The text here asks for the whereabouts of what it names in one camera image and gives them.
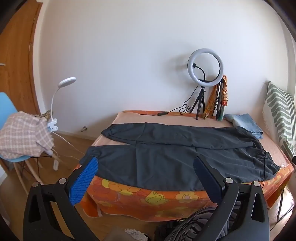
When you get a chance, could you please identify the black folded poles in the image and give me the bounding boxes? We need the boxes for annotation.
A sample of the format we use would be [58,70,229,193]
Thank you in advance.
[215,80,223,120]

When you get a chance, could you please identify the green patterned pillow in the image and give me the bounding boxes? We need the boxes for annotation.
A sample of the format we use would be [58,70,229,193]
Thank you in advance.
[262,81,296,160]

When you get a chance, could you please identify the leopard print cloth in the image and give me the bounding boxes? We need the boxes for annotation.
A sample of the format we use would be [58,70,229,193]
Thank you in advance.
[39,111,54,121]

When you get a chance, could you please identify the orange and teal patterned cloth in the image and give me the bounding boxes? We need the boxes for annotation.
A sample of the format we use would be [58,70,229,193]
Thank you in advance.
[218,75,230,121]

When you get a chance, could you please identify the folded blue jeans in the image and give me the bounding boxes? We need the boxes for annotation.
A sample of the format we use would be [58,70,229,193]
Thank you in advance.
[224,113,264,140]

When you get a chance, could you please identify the black cable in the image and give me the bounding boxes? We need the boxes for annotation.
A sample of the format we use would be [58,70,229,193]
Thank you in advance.
[158,87,201,117]

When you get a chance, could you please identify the person's striped clothing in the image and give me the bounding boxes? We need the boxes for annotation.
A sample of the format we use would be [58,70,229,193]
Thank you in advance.
[162,206,243,241]

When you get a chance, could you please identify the dark grey pants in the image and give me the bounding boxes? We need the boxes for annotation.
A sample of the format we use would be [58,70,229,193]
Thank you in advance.
[79,122,281,192]

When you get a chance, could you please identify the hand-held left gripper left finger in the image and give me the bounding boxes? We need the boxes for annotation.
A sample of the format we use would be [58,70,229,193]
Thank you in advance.
[23,156,100,241]

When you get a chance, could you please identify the white ring light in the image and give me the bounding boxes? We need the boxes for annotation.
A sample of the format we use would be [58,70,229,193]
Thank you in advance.
[187,48,225,88]

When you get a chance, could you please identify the white clip lamp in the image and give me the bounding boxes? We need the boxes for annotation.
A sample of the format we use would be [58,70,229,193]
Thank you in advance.
[47,77,77,131]

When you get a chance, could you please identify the white lamp cable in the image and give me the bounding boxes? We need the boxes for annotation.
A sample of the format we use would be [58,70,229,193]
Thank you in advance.
[50,130,87,171]

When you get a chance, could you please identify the black tripod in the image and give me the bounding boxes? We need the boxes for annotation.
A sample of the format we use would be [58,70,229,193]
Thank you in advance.
[188,86,206,120]

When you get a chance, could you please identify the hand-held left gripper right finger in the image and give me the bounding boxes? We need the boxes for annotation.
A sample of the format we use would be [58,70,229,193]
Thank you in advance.
[193,155,270,241]

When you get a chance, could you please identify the orange patterned scarf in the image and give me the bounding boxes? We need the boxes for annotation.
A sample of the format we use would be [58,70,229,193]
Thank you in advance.
[202,85,220,120]

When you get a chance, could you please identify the blue chair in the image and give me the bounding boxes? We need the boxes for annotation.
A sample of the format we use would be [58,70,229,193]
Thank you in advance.
[0,92,60,197]

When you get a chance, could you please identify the plaid cloth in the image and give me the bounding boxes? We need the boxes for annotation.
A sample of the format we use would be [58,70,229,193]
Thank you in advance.
[0,111,55,160]

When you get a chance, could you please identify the wooden door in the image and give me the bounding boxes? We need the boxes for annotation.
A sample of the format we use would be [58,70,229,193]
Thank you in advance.
[0,0,44,116]

